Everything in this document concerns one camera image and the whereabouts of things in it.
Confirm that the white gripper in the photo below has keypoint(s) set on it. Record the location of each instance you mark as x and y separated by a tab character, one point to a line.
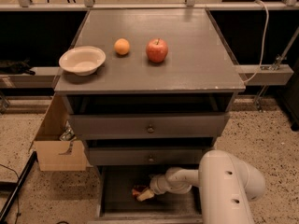
156	184

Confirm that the red coke can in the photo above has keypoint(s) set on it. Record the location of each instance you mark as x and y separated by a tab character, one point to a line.
138	189

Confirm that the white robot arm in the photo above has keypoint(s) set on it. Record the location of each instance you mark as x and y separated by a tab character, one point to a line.
226	187

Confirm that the grey bottom drawer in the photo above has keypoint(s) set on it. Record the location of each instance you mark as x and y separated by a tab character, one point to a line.
118	205

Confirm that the grey drawer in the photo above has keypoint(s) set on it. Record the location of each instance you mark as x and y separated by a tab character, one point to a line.
144	155
93	127
118	205

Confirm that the grey middle drawer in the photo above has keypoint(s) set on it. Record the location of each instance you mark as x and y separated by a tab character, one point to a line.
144	155

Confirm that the grey top drawer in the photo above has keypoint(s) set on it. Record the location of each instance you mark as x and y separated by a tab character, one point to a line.
93	127

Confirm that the grey drawer cabinet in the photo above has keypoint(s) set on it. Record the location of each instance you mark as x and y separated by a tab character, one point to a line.
146	90

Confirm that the cardboard box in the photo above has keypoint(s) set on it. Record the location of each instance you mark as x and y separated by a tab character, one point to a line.
55	148

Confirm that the black floor bar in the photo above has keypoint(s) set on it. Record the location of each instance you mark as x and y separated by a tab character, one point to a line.
13	188

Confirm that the red apple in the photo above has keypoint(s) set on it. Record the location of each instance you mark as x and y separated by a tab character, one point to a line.
156	50

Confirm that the white bowl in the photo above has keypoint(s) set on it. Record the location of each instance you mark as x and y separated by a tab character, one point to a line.
82	61

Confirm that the orange fruit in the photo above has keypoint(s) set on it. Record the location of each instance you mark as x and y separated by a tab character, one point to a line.
122	46

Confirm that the black bag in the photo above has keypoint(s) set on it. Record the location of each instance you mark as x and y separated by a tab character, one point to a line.
16	67

